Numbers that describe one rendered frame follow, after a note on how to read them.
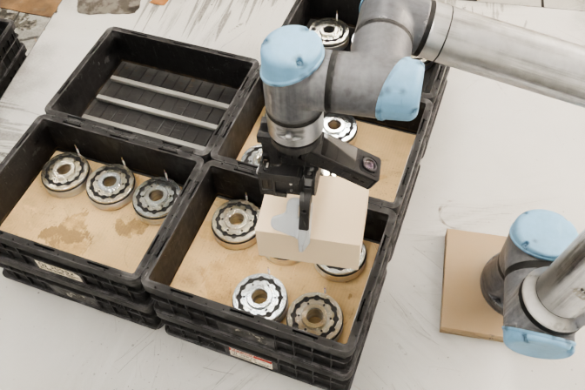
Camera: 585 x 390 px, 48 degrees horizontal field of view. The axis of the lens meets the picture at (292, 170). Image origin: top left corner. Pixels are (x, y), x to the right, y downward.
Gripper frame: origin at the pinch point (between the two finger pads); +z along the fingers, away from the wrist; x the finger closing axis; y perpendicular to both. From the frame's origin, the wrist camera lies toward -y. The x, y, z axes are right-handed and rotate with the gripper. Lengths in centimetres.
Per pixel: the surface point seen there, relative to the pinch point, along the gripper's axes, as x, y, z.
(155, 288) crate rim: 9.0, 27.2, 17.3
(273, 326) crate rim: 12.3, 5.1, 17.4
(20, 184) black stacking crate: -13, 66, 24
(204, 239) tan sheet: -7.7, 24.5, 27.3
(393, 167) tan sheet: -32.3, -11.6, 27.6
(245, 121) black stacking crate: -36.1, 22.0, 22.5
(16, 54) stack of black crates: -97, 127, 72
